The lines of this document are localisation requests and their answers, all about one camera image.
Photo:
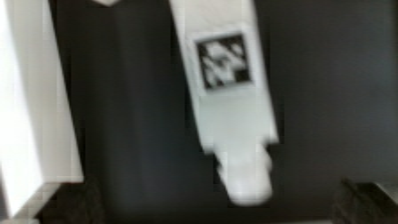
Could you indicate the white table leg rear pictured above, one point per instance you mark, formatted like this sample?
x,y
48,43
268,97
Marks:
x,y
106,3

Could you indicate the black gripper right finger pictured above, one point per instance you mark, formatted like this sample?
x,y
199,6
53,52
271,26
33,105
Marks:
x,y
362,206

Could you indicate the white front fence bar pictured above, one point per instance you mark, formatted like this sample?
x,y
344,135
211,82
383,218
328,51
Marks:
x,y
39,160

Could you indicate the white table leg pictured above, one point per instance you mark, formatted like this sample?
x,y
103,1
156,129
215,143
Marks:
x,y
223,68
106,3

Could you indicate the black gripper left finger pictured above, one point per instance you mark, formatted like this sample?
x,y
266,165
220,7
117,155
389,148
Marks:
x,y
74,205

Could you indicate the white table leg front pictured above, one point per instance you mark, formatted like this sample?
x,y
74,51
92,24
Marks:
x,y
223,68

